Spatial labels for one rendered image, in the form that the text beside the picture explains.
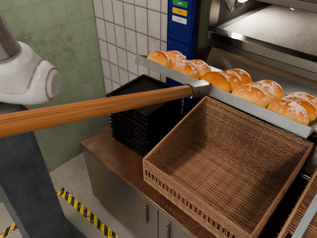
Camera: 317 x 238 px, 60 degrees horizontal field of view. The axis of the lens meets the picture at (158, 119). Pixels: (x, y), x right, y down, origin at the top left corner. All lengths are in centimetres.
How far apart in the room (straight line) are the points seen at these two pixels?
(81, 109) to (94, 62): 166
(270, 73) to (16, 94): 100
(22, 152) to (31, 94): 38
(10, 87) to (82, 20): 107
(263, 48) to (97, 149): 97
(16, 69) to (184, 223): 87
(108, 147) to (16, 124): 118
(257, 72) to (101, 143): 90
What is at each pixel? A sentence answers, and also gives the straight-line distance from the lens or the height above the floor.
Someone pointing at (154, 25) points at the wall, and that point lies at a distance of 159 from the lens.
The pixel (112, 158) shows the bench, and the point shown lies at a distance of 149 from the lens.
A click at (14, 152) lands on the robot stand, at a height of 84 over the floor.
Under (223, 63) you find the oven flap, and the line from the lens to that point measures 138.
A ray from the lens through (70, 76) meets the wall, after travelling 202.
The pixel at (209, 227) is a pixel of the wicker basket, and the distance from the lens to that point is 122.
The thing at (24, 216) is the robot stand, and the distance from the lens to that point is 153.
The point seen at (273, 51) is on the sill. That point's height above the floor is 117.
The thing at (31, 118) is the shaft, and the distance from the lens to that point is 41.
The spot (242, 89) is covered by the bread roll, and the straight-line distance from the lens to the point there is 75.
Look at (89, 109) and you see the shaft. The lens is 45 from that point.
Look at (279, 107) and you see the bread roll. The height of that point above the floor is 126.
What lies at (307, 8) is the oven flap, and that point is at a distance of 100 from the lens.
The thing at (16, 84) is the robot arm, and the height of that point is 120.
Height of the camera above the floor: 164
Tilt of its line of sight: 38 degrees down
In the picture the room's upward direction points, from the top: straight up
